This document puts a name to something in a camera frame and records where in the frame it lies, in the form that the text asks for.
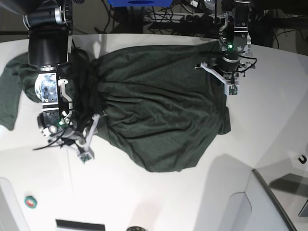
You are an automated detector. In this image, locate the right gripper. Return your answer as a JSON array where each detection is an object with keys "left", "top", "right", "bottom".
[{"left": 37, "top": 113, "right": 106, "bottom": 154}]

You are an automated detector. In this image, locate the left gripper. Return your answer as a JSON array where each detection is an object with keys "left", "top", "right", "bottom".
[{"left": 194, "top": 52, "right": 257, "bottom": 84}]

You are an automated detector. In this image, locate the dark green t-shirt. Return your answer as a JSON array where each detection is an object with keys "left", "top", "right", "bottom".
[{"left": 0, "top": 40, "right": 231, "bottom": 173}]

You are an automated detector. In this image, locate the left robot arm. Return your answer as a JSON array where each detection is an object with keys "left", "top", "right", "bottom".
[{"left": 198, "top": 0, "right": 257, "bottom": 90}]

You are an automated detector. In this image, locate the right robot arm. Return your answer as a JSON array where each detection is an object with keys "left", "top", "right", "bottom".
[{"left": 23, "top": 0, "right": 104, "bottom": 162}]

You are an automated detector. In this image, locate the grey power strip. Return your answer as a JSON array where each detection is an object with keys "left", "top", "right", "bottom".
[{"left": 143, "top": 13, "right": 224, "bottom": 25}]

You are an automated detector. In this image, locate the green red tape roll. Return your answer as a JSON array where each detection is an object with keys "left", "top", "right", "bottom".
[{"left": 24, "top": 196, "right": 38, "bottom": 209}]

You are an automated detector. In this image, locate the blue plastic bin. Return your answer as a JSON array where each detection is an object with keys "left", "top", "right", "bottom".
[{"left": 107, "top": 0, "right": 173, "bottom": 7}]

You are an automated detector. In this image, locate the small black round object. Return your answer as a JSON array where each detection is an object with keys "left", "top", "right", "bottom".
[{"left": 127, "top": 226, "right": 146, "bottom": 231}]

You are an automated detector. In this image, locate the black U-shaped hook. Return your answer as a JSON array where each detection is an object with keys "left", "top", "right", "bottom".
[{"left": 298, "top": 155, "right": 308, "bottom": 164}]

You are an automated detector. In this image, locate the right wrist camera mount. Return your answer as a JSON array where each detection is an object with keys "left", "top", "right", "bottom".
[{"left": 77, "top": 148, "right": 94, "bottom": 164}]

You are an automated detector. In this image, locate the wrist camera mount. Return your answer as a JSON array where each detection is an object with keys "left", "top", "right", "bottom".
[
  {"left": 224, "top": 82, "right": 239, "bottom": 96},
  {"left": 77, "top": 148, "right": 94, "bottom": 164}
]

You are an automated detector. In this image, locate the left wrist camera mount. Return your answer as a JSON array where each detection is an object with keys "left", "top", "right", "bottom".
[{"left": 224, "top": 82, "right": 239, "bottom": 96}]

